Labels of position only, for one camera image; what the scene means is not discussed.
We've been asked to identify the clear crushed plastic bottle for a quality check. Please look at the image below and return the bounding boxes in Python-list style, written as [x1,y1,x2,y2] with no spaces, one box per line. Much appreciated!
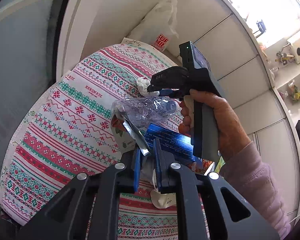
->
[111,97,179,128]

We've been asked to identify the pink sleeve right forearm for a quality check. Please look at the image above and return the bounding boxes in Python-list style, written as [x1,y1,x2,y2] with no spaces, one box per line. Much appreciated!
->
[220,142,291,239]

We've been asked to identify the white kitchen cabinets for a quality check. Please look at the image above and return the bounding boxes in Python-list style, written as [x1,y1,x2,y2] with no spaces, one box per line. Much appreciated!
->
[167,0,300,226]

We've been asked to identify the person's right hand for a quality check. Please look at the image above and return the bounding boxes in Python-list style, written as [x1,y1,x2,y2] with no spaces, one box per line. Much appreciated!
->
[178,88,252,163]

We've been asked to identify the crumpled white tissue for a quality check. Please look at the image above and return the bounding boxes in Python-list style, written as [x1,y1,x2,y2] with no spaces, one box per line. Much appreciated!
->
[136,77,160,98]

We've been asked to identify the silver foil wrapper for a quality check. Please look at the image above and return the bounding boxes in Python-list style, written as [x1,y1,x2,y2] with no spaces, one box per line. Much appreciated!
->
[114,108,151,157]

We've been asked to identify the white plastic shopping bag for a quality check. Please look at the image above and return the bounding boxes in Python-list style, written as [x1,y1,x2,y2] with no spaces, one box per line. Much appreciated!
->
[127,0,179,52]

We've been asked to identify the white paper scrap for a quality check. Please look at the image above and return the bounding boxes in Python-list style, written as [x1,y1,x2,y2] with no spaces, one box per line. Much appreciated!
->
[150,189,177,209]

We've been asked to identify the patterned knit tablecloth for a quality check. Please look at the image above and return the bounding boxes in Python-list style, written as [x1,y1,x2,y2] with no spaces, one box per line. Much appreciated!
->
[0,37,211,240]

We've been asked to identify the white wall water heater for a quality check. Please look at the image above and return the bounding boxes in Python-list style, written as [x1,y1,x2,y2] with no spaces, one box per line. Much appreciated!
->
[275,30,300,66]

